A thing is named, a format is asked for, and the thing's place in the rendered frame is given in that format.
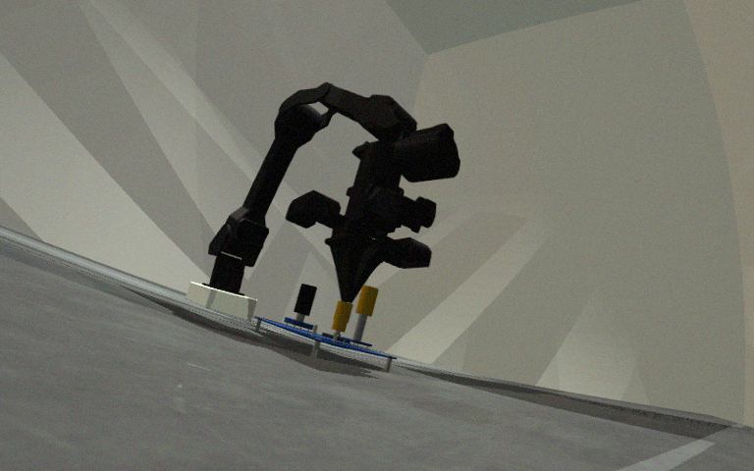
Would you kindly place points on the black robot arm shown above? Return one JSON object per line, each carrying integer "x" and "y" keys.
{"x": 420, "y": 156}

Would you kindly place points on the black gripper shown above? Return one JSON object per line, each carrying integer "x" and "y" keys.
{"x": 355, "y": 253}

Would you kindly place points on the blue circuit board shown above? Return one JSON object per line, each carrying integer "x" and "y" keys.
{"x": 365, "y": 307}

